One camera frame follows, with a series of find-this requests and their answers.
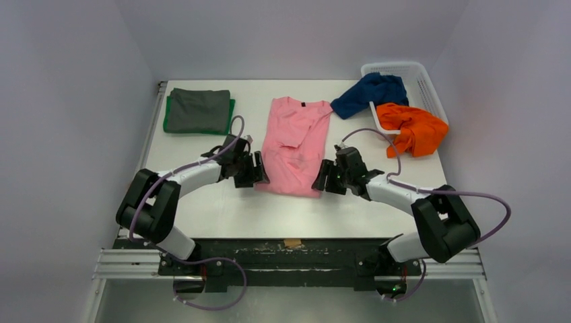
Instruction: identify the orange t shirt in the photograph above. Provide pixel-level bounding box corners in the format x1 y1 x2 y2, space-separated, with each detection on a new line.
376 103 449 158

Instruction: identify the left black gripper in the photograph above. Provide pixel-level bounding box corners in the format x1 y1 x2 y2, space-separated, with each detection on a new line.
232 152 267 188

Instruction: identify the navy blue t shirt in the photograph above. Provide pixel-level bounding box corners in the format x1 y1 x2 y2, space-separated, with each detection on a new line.
331 73 409 120

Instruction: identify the folded grey t shirt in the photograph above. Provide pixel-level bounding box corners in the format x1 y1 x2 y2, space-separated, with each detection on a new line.
163 88 233 135

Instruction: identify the pink t shirt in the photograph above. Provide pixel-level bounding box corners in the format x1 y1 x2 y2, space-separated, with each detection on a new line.
255 97 333 199

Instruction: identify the brown tape piece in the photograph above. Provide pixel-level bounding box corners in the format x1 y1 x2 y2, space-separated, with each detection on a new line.
283 238 303 249

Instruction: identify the folded green t shirt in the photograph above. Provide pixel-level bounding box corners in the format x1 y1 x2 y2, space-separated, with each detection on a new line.
162 96 236 135

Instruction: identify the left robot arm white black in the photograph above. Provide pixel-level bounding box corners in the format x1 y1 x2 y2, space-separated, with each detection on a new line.
115 135 270 275

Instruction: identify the white plastic basket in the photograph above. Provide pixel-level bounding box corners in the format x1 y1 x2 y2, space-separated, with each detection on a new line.
360 61 449 124

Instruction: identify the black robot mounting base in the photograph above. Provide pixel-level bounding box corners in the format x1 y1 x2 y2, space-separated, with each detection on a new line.
111 237 463 295

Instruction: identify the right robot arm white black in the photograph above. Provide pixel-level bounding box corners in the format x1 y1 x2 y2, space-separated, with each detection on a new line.
312 147 481 274

